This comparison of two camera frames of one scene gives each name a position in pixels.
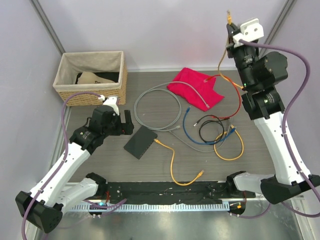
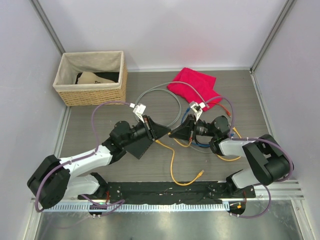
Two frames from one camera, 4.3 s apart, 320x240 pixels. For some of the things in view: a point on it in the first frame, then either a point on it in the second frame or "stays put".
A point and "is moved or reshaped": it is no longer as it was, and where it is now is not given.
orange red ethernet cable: [239, 93] → [227, 112]
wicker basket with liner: [106, 65] stays put
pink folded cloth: [204, 83] stays put
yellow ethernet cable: [229, 19] is moved or reshaped
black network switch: [140, 142] stays put
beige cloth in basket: [87, 77] stays put
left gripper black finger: [127, 127] → [157, 131]
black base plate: [169, 192] stays put
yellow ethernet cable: [200, 173] stays put
